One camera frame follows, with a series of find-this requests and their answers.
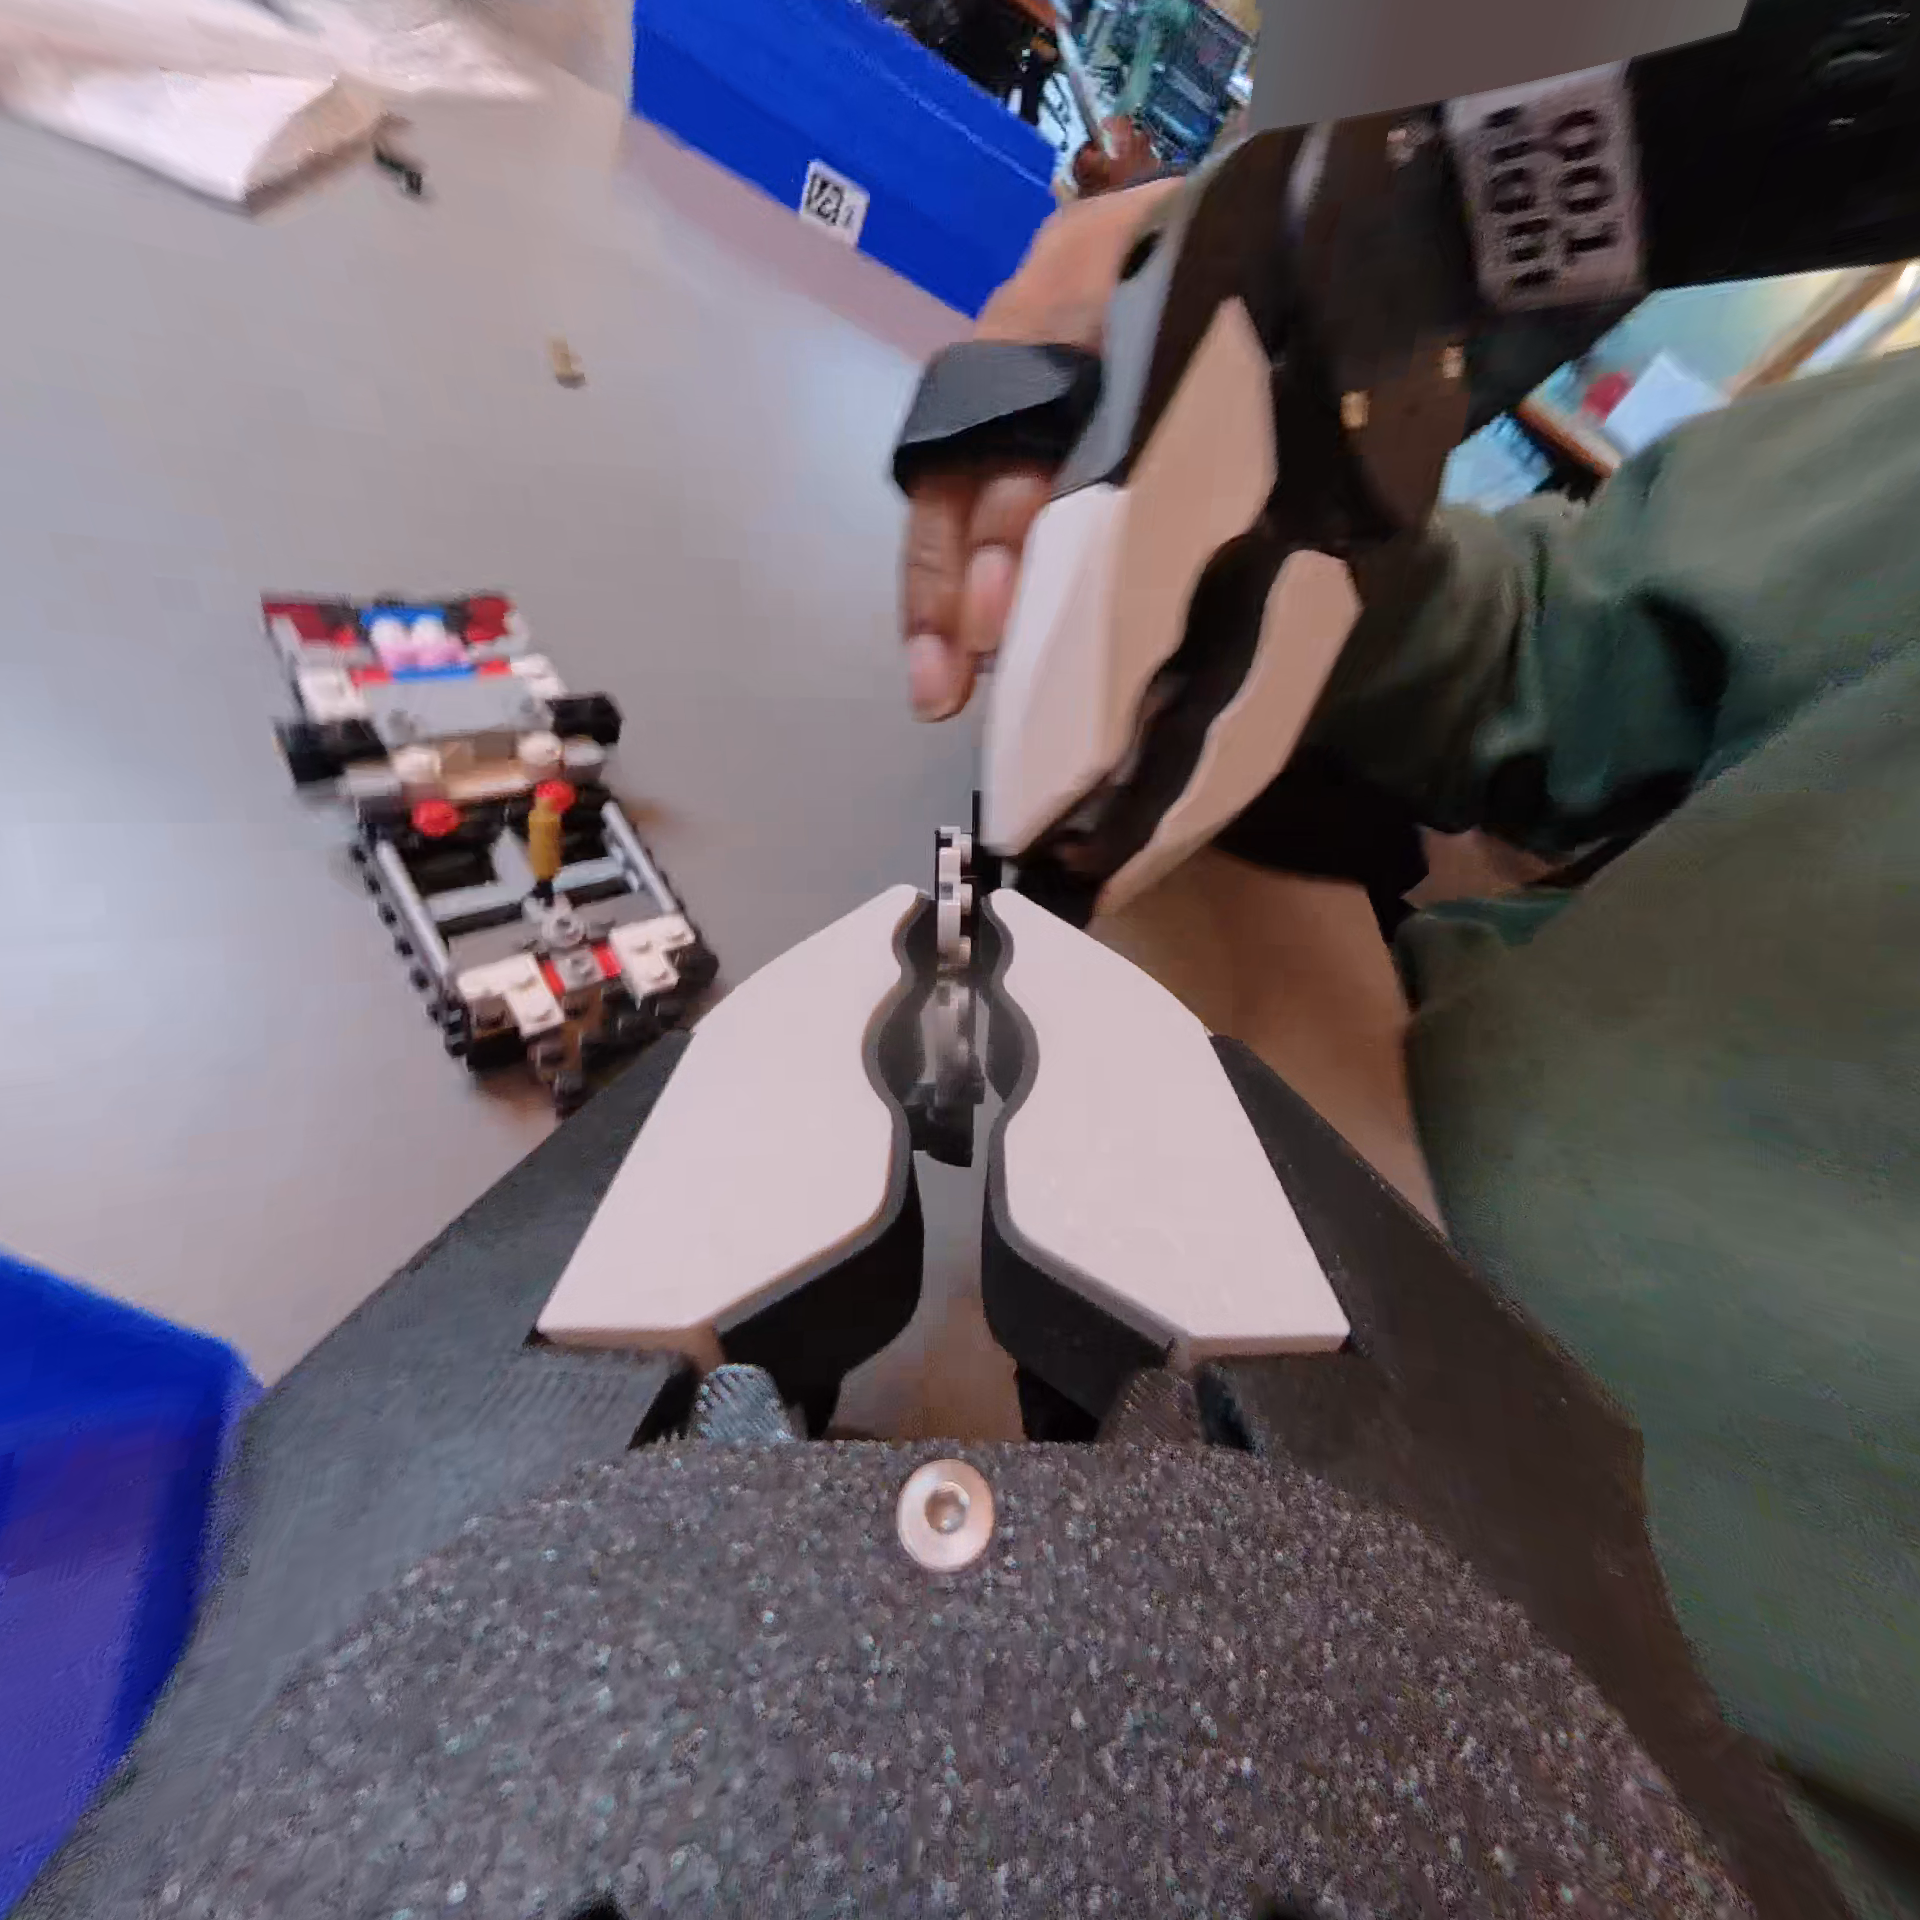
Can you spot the person's torso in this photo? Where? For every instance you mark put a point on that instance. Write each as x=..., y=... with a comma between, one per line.
x=1711, y=1261

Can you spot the small black brick piece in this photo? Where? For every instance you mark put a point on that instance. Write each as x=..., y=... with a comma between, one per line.
x=400, y=169

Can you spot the large blue plastic bin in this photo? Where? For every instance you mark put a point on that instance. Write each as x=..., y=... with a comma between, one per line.
x=91, y=1501

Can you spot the tan two-stud plate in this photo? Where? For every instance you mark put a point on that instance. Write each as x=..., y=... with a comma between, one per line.
x=564, y=360

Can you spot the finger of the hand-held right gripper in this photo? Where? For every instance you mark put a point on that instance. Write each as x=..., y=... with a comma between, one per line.
x=1050, y=661
x=1261, y=690

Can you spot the white numbered paper bag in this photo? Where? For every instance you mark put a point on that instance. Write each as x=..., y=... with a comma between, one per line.
x=210, y=115

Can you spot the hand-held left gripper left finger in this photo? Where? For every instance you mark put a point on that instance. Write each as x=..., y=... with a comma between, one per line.
x=736, y=1186

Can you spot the brick car model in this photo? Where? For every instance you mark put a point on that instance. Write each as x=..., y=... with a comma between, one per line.
x=480, y=811

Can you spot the person's right forearm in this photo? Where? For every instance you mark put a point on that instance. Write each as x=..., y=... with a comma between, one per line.
x=1531, y=646

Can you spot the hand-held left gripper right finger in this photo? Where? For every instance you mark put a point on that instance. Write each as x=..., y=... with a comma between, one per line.
x=1171, y=1186

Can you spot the person's right hand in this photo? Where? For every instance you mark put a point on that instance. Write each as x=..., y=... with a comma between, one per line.
x=961, y=587

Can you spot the black brick axle assembly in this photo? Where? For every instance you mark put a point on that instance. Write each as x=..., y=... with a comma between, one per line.
x=954, y=990

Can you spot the small blue bin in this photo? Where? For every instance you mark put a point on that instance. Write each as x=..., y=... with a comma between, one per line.
x=870, y=136

